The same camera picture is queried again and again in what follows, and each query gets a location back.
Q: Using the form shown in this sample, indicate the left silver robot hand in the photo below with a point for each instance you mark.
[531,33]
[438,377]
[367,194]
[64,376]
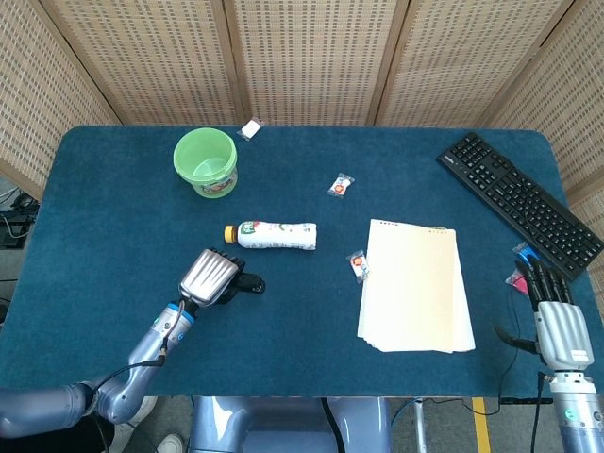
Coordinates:
[210,278]

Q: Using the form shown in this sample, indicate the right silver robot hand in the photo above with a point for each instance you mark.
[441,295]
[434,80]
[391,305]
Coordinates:
[564,335]

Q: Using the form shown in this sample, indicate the black stapler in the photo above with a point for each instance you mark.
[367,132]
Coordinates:
[252,282]

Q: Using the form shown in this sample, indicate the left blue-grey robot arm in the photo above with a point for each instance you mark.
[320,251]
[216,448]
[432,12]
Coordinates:
[141,354]

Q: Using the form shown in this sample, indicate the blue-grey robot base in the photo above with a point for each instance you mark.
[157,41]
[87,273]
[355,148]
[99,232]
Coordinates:
[283,424]

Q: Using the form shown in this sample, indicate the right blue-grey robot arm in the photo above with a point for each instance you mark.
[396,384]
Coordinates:
[575,415]

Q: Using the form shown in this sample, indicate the beige spiral notebook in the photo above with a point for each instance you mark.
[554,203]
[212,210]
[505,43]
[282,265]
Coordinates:
[415,292]

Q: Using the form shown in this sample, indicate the pink candy packet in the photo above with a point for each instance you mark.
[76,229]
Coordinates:
[518,283]

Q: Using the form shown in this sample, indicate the white bottle with yellow cap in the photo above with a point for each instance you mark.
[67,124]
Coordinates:
[278,235]

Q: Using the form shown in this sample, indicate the blue candy packet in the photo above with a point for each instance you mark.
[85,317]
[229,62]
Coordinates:
[526,252]

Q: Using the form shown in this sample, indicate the green plastic bucket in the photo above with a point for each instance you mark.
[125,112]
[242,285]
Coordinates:
[207,181]

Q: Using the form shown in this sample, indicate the dark blue table mat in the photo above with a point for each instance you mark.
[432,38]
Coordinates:
[292,330]

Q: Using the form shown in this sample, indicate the black computer keyboard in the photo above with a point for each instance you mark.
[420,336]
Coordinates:
[519,198]

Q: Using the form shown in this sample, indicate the red and white candy packet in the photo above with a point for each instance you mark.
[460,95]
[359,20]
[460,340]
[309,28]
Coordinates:
[358,264]
[340,184]

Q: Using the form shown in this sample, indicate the white wrapped packet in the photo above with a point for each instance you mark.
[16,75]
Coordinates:
[249,129]

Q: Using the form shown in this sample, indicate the grey metal table leg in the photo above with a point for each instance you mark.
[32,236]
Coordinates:
[421,424]

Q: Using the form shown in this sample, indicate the white shoe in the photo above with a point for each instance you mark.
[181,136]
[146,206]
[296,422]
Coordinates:
[171,443]

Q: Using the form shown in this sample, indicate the woven bamboo folding screen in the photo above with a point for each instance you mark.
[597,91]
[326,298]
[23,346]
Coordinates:
[311,61]

